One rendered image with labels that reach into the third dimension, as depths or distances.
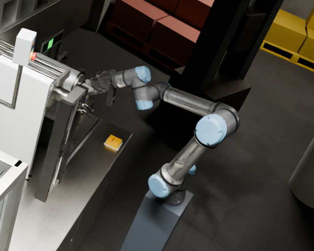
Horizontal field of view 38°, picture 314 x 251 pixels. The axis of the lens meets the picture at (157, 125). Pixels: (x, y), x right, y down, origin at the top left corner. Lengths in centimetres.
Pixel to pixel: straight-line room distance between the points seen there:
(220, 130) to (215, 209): 205
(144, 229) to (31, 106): 91
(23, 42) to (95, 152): 103
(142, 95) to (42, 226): 70
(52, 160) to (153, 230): 74
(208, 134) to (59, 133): 59
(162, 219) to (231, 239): 141
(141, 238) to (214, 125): 90
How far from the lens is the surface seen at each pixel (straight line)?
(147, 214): 236
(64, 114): 179
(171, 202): 230
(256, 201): 414
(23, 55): 157
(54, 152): 191
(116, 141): 250
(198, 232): 358
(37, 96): 191
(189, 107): 205
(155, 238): 244
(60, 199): 214
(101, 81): 212
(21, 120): 201
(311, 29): 748
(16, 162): 124
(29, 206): 208
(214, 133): 183
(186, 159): 197
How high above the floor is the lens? 244
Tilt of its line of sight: 34 degrees down
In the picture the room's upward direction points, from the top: 23 degrees clockwise
